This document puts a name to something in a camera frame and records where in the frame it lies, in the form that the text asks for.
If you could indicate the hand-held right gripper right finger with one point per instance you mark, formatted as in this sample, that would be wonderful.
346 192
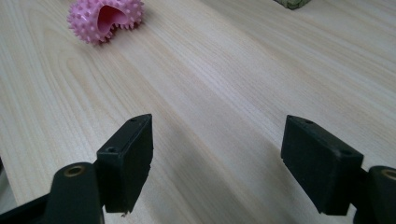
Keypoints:
317 168

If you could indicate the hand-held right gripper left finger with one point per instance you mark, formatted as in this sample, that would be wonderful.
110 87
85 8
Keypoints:
124 168

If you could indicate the pink spiky rubber toy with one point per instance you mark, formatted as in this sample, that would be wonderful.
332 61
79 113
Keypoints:
104 20

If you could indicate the green woven object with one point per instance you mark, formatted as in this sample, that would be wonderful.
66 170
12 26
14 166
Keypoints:
292 3

